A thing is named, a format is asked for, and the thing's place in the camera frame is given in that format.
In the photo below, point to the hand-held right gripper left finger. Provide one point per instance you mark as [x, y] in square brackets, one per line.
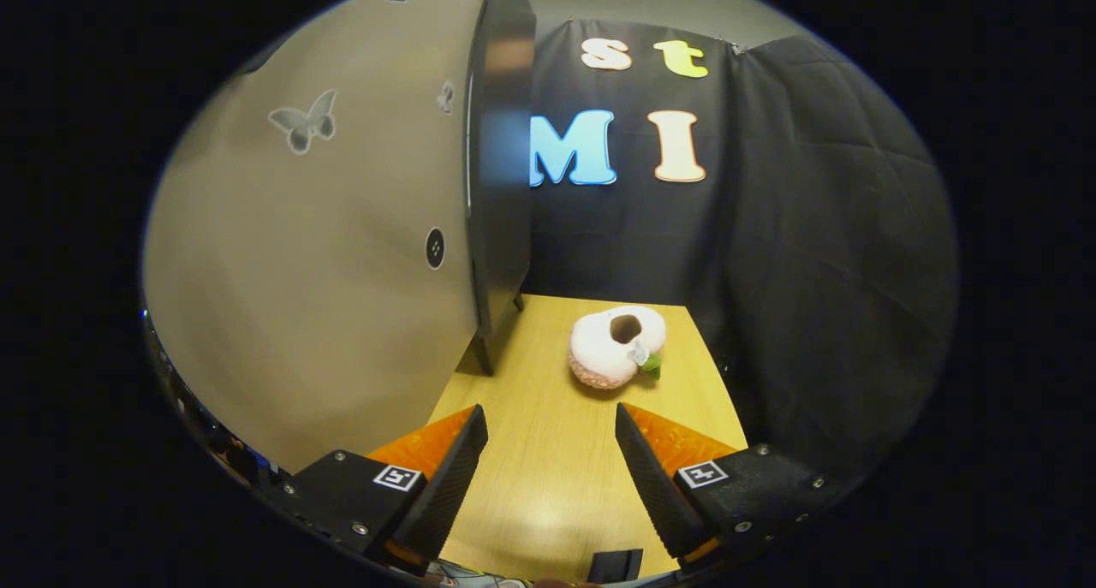
[445, 485]

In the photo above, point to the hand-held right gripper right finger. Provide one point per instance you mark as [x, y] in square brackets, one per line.
[651, 494]

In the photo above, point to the beige cabinet door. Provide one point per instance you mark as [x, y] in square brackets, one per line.
[300, 271]

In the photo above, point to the pink plush donut toy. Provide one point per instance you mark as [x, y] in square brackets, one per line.
[599, 348]

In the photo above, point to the black backdrop cloth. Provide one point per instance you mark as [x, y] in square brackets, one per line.
[813, 271]

